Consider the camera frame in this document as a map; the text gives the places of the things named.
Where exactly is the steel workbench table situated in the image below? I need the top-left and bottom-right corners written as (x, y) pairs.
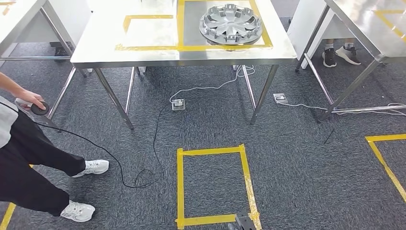
top-left (70, 0), bottom-right (298, 131)
top-left (0, 0), bottom-right (88, 132)
top-left (295, 0), bottom-right (406, 123)

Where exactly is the white floor cable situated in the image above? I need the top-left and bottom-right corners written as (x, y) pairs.
top-left (279, 102), bottom-right (406, 116)
top-left (169, 65), bottom-right (256, 103)

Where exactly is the white partition panel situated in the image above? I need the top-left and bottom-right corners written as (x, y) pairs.
top-left (16, 0), bottom-right (92, 44)
top-left (287, 0), bottom-right (356, 70)

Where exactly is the black round handheld controller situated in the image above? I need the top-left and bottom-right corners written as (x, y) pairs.
top-left (14, 97), bottom-right (50, 116)

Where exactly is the dark robot foot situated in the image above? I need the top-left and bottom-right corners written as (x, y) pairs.
top-left (227, 212), bottom-right (258, 230)

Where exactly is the metal floor socket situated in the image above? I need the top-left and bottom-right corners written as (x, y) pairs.
top-left (171, 98), bottom-right (186, 111)
top-left (273, 92), bottom-right (289, 105)

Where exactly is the silver plastic wheel hubcap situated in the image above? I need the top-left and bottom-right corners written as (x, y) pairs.
top-left (199, 3), bottom-right (263, 46)

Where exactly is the black floor cable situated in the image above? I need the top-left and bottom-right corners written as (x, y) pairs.
top-left (0, 101), bottom-right (173, 189)

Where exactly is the yellow floor tape marking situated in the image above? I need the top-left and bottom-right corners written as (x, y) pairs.
top-left (175, 143), bottom-right (263, 230)
top-left (365, 133), bottom-right (406, 204)

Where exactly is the black equipment base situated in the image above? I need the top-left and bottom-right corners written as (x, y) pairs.
top-left (49, 41), bottom-right (75, 62)

